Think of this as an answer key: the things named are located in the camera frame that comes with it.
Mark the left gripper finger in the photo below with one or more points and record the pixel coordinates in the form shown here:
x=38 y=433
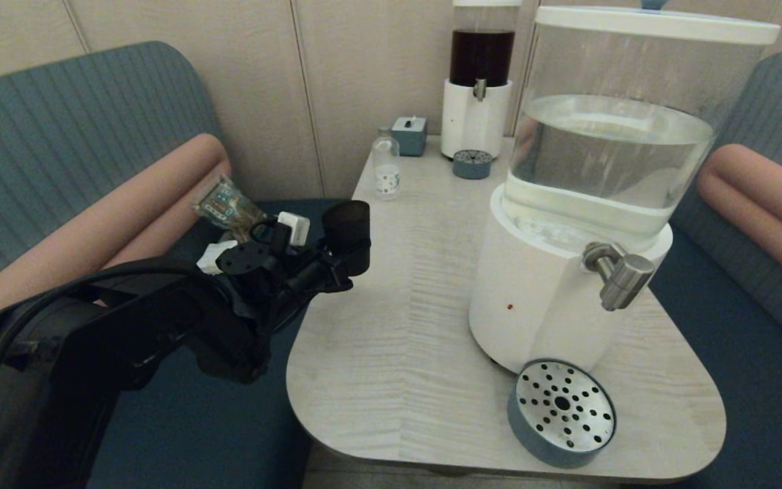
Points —
x=338 y=278

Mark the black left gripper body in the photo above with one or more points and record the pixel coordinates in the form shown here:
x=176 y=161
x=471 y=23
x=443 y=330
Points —
x=303 y=278

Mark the black plastic cup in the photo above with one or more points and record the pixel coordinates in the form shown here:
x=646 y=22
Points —
x=347 y=231

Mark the metal dispenser tap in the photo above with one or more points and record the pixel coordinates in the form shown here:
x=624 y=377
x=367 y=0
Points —
x=625 y=278
x=479 y=89

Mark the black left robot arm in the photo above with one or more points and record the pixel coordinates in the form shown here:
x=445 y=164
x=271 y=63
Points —
x=92 y=339

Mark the white folded napkin stack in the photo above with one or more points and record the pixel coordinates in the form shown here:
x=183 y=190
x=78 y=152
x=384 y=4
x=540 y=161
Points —
x=208 y=259

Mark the clear plastic snack packet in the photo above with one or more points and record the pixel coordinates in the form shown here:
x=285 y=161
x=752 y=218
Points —
x=228 y=207

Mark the clear glass bottle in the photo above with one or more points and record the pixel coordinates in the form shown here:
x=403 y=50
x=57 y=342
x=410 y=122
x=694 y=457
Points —
x=387 y=171

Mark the blue-grey square box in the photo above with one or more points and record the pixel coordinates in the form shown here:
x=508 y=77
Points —
x=409 y=137

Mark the blue perforated drip tray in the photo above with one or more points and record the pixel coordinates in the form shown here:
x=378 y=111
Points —
x=472 y=165

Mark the clear water dispenser white base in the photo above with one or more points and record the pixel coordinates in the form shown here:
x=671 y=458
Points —
x=533 y=292

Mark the dark drink dispenser white base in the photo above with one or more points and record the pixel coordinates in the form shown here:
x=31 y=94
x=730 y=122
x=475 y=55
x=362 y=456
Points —
x=476 y=122

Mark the pink cylindrical bolster cushion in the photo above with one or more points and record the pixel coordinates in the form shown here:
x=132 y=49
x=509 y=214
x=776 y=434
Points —
x=764 y=202
x=92 y=231

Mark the round metal drip tray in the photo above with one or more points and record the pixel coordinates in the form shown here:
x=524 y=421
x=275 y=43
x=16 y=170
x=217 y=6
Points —
x=561 y=411

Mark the teal upholstered bench sofa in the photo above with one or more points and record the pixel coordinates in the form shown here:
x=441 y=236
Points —
x=58 y=122
x=737 y=353

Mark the blue dispenser lid knob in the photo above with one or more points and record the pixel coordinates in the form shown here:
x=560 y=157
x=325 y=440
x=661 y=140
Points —
x=654 y=4

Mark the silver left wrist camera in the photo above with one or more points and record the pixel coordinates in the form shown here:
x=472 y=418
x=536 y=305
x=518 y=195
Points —
x=294 y=228

